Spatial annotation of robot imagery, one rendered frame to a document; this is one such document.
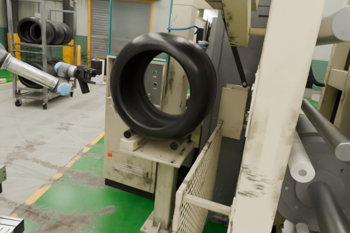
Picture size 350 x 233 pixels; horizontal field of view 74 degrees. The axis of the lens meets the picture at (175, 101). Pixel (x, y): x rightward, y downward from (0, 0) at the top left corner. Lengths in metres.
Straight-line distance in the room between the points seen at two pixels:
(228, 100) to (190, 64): 0.41
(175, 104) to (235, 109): 0.40
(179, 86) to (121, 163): 1.07
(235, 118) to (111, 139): 1.25
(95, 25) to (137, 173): 9.39
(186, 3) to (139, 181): 1.57
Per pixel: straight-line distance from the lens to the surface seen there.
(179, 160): 1.32
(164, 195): 1.88
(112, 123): 2.21
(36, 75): 1.50
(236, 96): 1.41
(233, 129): 1.45
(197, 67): 1.11
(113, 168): 2.38
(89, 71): 1.49
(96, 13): 11.18
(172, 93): 1.57
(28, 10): 12.70
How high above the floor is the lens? 1.41
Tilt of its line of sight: 14 degrees down
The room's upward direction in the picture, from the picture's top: 6 degrees clockwise
